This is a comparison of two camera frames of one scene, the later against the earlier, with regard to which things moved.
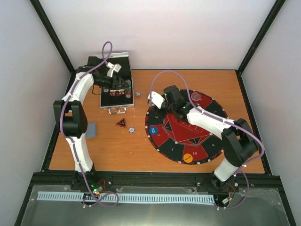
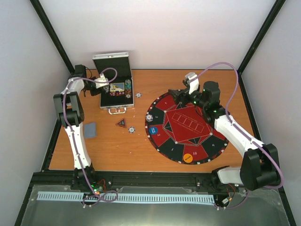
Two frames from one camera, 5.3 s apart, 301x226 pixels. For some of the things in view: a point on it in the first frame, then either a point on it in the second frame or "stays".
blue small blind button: [153, 130] stays
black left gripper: [117, 83] to [99, 91]
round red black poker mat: [185, 141] stays
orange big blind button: [187, 157] stays
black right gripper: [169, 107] to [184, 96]
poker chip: [131, 129] stays
